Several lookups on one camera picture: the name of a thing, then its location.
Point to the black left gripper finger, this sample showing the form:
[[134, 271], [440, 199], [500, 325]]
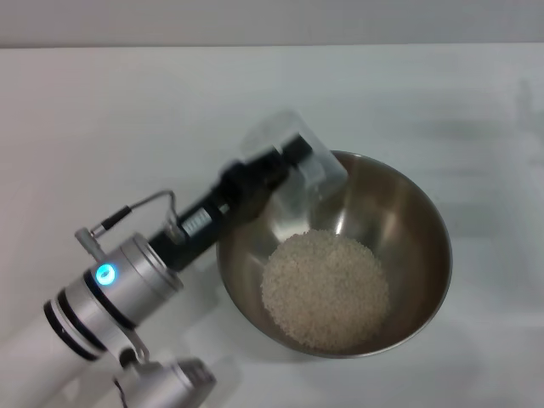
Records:
[[295, 151]]

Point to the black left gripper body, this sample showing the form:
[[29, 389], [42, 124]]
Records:
[[221, 208]]

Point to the clear plastic measuring cup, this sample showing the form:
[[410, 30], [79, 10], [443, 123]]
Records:
[[314, 170]]

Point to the white uncooked rice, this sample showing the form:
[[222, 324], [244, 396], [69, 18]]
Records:
[[325, 293]]

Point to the stainless steel mixing bowl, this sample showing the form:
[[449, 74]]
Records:
[[408, 255]]

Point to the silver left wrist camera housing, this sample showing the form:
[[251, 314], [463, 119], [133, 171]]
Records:
[[178, 382]]

